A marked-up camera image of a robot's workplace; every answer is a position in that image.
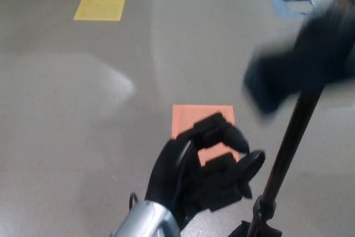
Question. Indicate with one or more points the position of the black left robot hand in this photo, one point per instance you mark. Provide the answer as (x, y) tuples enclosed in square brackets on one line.
[(166, 176)]

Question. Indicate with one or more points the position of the orange paper sheet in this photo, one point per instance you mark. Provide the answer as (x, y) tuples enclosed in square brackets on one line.
[(188, 120)]

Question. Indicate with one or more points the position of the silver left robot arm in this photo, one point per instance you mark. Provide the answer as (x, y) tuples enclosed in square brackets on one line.
[(149, 221)]

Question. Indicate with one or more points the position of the yellow paper sheet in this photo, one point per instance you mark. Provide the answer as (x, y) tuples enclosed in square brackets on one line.
[(101, 2)]

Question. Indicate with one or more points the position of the black extendable phone stand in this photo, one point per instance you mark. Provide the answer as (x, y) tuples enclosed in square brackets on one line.
[(294, 137)]

